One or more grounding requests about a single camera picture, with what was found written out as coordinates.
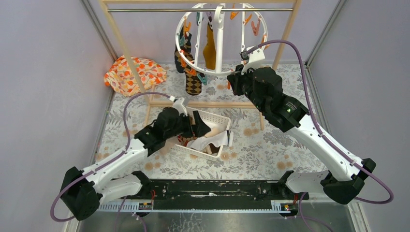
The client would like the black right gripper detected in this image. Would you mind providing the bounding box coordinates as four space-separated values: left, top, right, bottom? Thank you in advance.
229 62 266 112

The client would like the white sock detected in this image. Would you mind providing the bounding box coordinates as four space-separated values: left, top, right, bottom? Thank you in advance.
186 130 233 151

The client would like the mustard yellow sock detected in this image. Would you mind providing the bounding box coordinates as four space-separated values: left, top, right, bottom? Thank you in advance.
203 23 216 70

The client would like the brown yellow argyle sock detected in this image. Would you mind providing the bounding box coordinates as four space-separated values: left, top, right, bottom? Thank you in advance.
174 32 203 97

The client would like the white round clip hanger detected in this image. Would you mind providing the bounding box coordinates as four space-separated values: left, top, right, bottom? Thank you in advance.
175 3 268 76

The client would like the navy blue patterned sock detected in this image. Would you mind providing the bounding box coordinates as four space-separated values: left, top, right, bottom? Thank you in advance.
178 28 192 53

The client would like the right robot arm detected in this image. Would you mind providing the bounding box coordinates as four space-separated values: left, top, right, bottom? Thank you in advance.
227 65 376 204

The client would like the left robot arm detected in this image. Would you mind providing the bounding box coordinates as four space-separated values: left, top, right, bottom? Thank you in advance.
58 107 211 221

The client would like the white plastic laundry basket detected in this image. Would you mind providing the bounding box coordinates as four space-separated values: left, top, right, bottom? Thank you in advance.
171 110 233 161

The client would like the brown orange argyle sock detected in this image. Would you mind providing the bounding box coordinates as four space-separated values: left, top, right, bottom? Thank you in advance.
177 135 197 147

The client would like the beige sock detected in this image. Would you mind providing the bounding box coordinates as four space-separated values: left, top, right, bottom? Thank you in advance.
160 126 230 156

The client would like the pink clothes peg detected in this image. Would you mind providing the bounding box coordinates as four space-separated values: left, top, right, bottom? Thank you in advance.
251 19 261 36

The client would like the floral grey table cloth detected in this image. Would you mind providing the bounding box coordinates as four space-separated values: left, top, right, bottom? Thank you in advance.
96 62 327 181

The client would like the orange floral cloth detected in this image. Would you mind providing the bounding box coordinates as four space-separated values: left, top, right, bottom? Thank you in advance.
103 56 168 97

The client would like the metal hanging rod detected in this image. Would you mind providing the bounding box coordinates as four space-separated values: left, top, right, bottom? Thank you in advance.
107 8 294 13

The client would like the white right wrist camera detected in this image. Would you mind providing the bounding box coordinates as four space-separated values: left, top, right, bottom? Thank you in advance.
240 46 265 74

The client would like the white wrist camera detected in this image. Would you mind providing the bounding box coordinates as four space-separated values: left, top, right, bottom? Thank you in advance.
168 96 188 116
240 46 265 74

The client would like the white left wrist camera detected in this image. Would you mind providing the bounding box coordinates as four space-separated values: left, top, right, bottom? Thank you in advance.
168 96 188 116

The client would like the wooden drying rack frame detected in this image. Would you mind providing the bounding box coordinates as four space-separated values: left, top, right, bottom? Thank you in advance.
97 0 303 131

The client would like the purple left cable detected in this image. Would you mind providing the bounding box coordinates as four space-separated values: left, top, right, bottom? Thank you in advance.
49 92 175 222

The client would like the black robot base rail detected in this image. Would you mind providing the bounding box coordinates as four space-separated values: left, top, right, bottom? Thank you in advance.
120 171 308 212

